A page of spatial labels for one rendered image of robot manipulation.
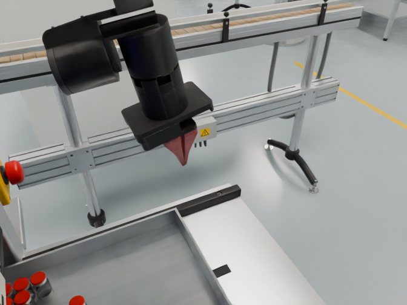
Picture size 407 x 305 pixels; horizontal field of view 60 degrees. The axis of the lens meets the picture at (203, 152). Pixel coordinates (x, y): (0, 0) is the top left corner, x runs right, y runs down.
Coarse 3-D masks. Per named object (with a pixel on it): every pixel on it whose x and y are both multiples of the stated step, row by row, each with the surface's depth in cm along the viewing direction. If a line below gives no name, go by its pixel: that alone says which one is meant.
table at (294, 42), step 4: (276, 0) 368; (280, 0) 364; (284, 0) 363; (288, 40) 380; (292, 40) 380; (296, 40) 380; (300, 40) 380; (304, 40) 381; (268, 44) 375; (272, 44) 373; (280, 44) 371; (284, 44) 371; (288, 44) 371; (292, 44) 372; (296, 44) 374
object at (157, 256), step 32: (128, 224) 60; (160, 224) 63; (64, 256) 57; (96, 256) 58; (128, 256) 58; (160, 256) 58; (192, 256) 58; (64, 288) 54; (96, 288) 54; (128, 288) 54; (160, 288) 54; (192, 288) 54
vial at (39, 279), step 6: (36, 276) 50; (42, 276) 50; (36, 282) 50; (42, 282) 50; (48, 282) 51; (36, 288) 50; (42, 288) 50; (48, 288) 51; (36, 294) 51; (42, 294) 51; (48, 294) 52; (42, 300) 52
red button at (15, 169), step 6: (6, 162) 57; (12, 162) 57; (18, 162) 58; (6, 168) 56; (12, 168) 56; (18, 168) 57; (6, 174) 57; (12, 174) 56; (18, 174) 57; (12, 180) 57; (18, 180) 57
